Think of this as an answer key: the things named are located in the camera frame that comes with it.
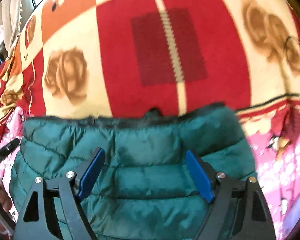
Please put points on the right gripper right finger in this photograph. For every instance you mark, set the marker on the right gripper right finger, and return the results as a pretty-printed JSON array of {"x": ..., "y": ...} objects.
[{"x": 237, "y": 208}]

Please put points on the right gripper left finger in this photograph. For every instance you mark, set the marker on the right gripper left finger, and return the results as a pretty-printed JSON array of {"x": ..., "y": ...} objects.
[{"x": 48, "y": 201}]

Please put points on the dark green puffer jacket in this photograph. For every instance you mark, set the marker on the dark green puffer jacket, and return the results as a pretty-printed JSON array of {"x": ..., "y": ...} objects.
[{"x": 144, "y": 190}]

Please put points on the pink penguin bed sheet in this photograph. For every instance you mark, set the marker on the pink penguin bed sheet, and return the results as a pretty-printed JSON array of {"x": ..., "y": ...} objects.
[{"x": 276, "y": 153}]

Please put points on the red orange rose blanket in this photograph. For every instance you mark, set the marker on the red orange rose blanket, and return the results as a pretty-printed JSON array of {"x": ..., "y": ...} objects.
[{"x": 120, "y": 58}]

